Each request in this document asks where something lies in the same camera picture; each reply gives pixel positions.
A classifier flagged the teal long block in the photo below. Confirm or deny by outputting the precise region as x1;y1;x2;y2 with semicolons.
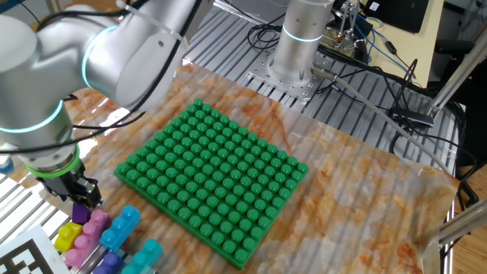
120;238;164;274

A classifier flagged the black adapter box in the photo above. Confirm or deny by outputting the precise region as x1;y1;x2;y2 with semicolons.
387;107;435;129

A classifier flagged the silver robot mounting plate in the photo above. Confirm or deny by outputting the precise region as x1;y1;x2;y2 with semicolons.
246;47;333;103

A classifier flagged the green studded baseplate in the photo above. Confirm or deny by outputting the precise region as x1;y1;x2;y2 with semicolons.
113;97;310;270

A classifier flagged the printed marker tag sheet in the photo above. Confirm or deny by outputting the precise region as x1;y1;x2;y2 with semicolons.
0;224;72;274

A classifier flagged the light blue long block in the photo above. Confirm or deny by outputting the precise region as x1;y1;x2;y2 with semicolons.
99;205;142;253

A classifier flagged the pink long block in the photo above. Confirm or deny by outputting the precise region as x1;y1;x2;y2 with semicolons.
64;208;111;269

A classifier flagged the black cable bundle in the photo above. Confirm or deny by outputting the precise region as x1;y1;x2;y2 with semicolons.
387;56;480;206

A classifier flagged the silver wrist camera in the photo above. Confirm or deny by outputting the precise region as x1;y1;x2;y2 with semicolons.
0;151;15;177

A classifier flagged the marble pattern table mat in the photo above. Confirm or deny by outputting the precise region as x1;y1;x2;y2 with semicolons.
7;60;461;274

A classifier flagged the blue cable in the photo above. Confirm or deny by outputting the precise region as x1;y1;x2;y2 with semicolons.
353;14;418;81

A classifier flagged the grey corrugated hose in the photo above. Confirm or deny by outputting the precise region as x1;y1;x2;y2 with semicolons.
310;64;454;176

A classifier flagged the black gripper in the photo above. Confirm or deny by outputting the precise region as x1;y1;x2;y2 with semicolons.
36;167;103;209

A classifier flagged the black laptop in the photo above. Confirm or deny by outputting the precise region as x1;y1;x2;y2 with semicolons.
363;0;431;34

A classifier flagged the aluminium frame post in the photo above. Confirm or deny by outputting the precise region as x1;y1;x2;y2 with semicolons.
437;197;487;248
428;36;487;119

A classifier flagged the beige desk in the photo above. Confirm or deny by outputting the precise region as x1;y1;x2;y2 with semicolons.
359;0;445;89

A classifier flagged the small yellow block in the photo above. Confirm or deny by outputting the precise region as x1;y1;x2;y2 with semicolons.
54;221;84;253

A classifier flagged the metal clamp stand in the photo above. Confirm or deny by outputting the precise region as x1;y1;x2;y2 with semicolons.
329;0;368;54

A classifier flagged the purple single-stud block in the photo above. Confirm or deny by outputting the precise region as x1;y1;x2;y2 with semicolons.
71;203;93;225

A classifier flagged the indigo short block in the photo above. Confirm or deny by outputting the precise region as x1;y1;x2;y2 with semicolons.
92;251;125;274

